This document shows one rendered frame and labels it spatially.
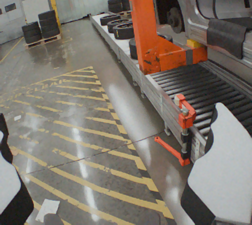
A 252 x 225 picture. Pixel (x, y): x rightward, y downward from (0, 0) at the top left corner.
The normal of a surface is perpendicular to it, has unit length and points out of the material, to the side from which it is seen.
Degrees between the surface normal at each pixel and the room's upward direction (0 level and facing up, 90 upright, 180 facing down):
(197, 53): 90
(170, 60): 90
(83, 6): 90
